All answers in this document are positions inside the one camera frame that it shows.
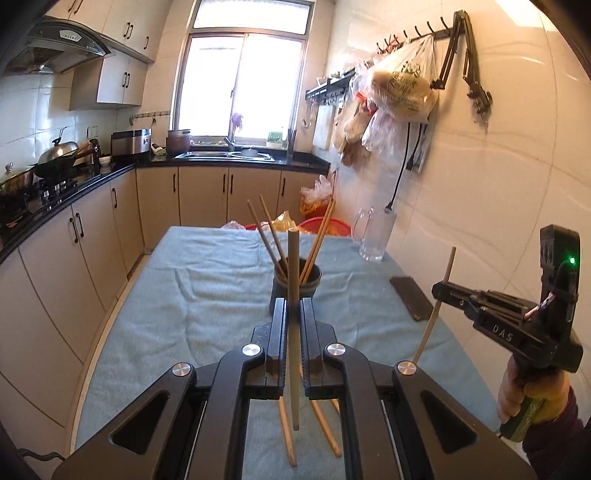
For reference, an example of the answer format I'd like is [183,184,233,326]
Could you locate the beige kitchen cabinets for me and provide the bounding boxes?
[1,1,335,456]

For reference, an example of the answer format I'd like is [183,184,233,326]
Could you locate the right hand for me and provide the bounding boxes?
[497,356,571,424]

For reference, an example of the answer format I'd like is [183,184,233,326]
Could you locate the dark grey utensil holder cup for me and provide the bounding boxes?
[268,257,323,317]

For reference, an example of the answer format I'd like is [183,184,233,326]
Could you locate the black smartphone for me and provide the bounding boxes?
[390,276,433,322]

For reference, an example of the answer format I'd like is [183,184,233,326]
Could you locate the grey-green table cloth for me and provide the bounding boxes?
[73,225,502,480]

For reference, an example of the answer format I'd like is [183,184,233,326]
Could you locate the wooden chopstick in cup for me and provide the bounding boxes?
[299,197,338,285]
[259,194,288,274]
[246,200,287,280]
[301,202,333,278]

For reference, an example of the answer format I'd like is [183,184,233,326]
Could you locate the red plastic basin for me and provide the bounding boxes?
[244,216,353,237]

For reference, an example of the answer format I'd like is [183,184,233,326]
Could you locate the clear glass pitcher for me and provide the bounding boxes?
[351,205,397,262]

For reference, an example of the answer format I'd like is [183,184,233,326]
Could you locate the brown clay pot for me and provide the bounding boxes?
[166,129,191,157]

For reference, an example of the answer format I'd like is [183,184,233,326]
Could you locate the plastic bag on hook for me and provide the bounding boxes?
[360,36,439,123]

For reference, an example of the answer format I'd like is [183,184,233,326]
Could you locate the steel rice cooker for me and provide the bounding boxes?
[110,129,152,158]

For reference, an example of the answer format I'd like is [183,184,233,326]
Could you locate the black wok with lid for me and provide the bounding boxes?
[33,127,94,179]

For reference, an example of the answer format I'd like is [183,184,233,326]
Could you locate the steel pot with lid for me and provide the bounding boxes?
[0,162,34,197]

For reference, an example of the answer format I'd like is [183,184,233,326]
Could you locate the black range hood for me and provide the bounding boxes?
[1,16,111,76]

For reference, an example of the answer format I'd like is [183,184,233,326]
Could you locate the black power cable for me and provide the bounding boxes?
[385,121,412,213]

